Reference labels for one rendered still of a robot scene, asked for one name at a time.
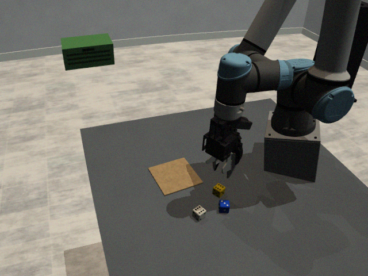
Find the blue die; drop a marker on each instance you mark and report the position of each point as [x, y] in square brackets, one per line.
[223, 206]

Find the yellow die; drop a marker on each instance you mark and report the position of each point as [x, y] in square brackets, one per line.
[218, 190]

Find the tan square mat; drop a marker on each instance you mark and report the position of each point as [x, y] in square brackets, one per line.
[175, 176]

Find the white die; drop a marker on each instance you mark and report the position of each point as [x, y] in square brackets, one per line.
[199, 213]

